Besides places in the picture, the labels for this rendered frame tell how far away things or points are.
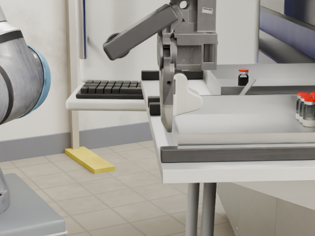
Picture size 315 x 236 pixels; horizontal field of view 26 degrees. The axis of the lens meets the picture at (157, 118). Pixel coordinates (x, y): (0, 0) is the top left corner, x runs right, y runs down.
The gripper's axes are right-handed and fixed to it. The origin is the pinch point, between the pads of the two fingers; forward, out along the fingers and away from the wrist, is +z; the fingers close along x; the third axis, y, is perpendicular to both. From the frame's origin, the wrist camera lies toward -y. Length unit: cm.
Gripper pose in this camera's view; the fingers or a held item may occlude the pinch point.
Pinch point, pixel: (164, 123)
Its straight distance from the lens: 101.9
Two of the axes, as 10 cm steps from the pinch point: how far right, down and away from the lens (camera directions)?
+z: 0.0, 9.7, 2.4
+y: 10.0, -0.2, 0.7
